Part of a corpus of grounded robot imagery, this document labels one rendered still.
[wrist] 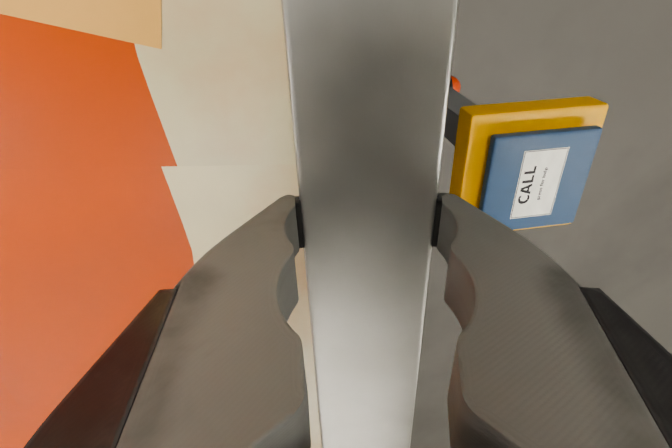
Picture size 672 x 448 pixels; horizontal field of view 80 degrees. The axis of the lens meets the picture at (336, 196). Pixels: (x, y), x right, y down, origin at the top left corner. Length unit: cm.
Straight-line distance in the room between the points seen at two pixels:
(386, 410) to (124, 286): 12
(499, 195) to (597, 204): 162
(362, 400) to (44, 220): 14
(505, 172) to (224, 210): 28
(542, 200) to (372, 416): 29
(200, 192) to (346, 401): 10
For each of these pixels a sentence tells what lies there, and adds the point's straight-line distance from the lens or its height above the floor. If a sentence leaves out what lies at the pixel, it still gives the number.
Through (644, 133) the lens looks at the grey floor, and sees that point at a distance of 195.
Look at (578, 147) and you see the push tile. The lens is 42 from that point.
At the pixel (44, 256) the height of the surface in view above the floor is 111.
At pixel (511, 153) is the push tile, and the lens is 38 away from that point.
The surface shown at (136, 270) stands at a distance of 19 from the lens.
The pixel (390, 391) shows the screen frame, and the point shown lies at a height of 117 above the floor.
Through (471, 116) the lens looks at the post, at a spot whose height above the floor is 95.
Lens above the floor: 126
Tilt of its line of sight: 59 degrees down
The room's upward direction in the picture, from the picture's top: 163 degrees clockwise
